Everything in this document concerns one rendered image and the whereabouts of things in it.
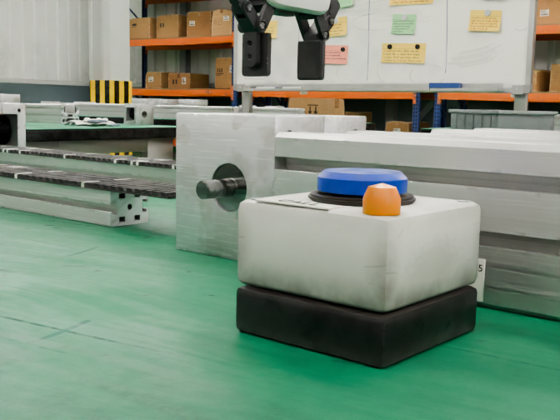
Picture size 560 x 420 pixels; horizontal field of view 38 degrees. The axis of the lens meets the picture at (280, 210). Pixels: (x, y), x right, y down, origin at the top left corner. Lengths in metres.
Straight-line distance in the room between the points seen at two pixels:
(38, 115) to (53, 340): 3.51
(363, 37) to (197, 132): 3.21
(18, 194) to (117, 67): 7.90
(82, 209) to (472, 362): 0.43
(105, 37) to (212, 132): 8.34
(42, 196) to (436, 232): 0.48
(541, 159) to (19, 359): 0.25
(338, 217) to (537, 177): 0.13
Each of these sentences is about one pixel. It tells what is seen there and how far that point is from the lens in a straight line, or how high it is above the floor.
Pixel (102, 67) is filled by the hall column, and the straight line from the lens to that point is 8.87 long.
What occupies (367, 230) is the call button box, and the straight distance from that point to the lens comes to 0.31.
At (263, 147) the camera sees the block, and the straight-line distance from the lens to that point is 0.50.
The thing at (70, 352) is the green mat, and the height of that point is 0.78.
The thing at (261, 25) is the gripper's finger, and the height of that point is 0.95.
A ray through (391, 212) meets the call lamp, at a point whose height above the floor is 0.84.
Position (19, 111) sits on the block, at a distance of 1.48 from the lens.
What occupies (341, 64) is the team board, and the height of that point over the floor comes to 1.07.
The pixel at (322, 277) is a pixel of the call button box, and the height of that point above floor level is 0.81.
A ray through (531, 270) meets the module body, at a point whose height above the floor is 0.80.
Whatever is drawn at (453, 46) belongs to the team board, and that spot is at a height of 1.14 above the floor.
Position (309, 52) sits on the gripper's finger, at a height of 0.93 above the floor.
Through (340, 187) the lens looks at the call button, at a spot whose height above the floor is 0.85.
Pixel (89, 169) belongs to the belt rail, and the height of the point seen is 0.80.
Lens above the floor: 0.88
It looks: 7 degrees down
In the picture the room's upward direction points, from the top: 1 degrees clockwise
